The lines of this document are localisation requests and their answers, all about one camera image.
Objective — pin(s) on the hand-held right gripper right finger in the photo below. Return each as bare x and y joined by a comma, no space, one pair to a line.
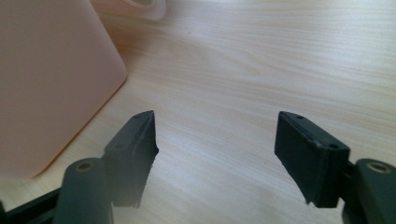
311,161

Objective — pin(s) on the white plastic lid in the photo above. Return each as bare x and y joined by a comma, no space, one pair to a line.
137,8

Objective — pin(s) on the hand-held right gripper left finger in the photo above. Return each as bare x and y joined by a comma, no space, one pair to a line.
132,155

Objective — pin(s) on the pink plastic container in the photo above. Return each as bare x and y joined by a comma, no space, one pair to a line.
53,84

